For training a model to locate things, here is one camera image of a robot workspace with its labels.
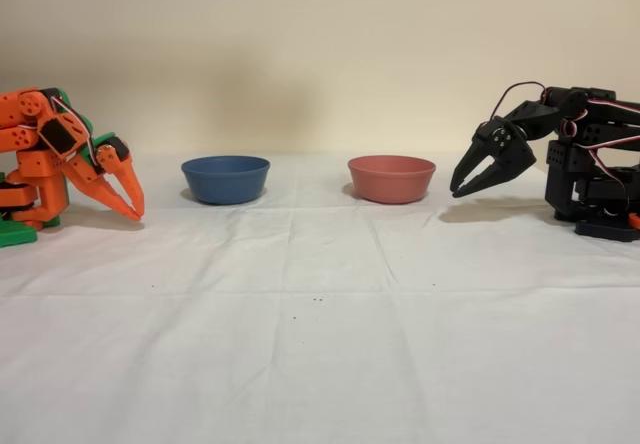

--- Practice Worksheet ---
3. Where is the orange arm gripper cable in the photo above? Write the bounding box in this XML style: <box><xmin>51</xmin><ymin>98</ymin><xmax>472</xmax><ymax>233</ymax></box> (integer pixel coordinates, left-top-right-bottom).
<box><xmin>44</xmin><ymin>90</ymin><xmax>99</xmax><ymax>171</ymax></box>

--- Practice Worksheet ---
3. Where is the black arm wrist cable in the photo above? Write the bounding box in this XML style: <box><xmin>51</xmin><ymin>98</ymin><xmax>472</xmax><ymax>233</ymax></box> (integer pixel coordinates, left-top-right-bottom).
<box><xmin>558</xmin><ymin>95</ymin><xmax>640</xmax><ymax>166</ymax></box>

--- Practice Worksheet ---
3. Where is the white tablecloth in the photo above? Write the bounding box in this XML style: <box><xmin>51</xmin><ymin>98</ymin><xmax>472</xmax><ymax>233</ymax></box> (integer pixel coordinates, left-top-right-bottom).
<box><xmin>0</xmin><ymin>151</ymin><xmax>640</xmax><ymax>444</ymax></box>

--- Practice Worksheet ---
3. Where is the blue bowl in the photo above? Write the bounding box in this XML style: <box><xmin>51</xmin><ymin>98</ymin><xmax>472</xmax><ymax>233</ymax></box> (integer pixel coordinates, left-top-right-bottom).
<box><xmin>180</xmin><ymin>155</ymin><xmax>272</xmax><ymax>206</ymax></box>

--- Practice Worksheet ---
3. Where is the black arm gripper cable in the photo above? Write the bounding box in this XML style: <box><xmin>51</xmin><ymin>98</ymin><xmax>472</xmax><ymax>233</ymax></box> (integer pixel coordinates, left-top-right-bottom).
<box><xmin>491</xmin><ymin>81</ymin><xmax>549</xmax><ymax>121</ymax></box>

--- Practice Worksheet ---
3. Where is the red bowl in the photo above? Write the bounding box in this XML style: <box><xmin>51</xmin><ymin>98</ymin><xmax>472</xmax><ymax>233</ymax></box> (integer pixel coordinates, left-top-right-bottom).
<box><xmin>347</xmin><ymin>154</ymin><xmax>437</xmax><ymax>205</ymax></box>

